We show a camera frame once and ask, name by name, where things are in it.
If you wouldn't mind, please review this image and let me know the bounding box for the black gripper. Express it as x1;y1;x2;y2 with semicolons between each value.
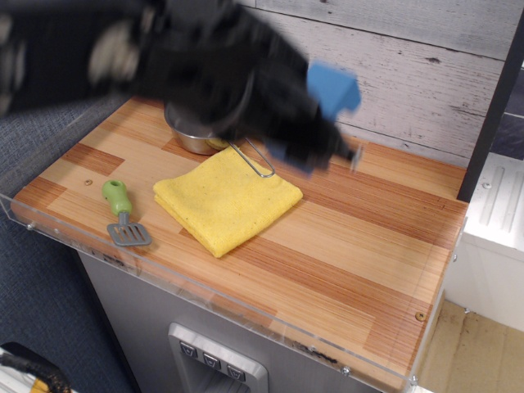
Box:
220;61;365;173

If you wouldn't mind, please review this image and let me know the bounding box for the blue arch-shaped wooden block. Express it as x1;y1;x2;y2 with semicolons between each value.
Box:
264;61;361;167

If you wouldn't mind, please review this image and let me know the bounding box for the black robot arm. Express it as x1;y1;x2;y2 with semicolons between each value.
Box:
1;1;361;171

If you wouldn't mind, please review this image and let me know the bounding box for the yellow object at corner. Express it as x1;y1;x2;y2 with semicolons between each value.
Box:
29;379;49;393

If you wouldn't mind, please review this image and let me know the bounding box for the folded yellow cloth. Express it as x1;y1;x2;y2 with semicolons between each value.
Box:
153;147;303;258

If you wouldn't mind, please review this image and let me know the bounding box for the clear acrylic table guard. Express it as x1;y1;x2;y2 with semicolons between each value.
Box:
9;98;467;392

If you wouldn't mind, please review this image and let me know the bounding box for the white ribbed appliance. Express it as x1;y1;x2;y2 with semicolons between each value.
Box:
444;153;523;331

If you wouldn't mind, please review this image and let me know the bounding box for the grey cabinet with button panel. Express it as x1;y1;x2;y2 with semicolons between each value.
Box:
80;254;374;392

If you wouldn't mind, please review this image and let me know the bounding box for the stainless steel pot with handle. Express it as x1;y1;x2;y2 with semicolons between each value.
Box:
164;103;275;178

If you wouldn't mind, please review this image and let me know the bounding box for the black right vertical post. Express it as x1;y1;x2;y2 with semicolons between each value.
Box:
457;12;523;203

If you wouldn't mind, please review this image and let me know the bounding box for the green-handled grey toy spatula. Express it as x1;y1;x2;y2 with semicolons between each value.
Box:
102;180;151;247

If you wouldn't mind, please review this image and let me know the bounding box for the black braided cable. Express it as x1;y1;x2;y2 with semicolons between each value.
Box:
0;351;70;393

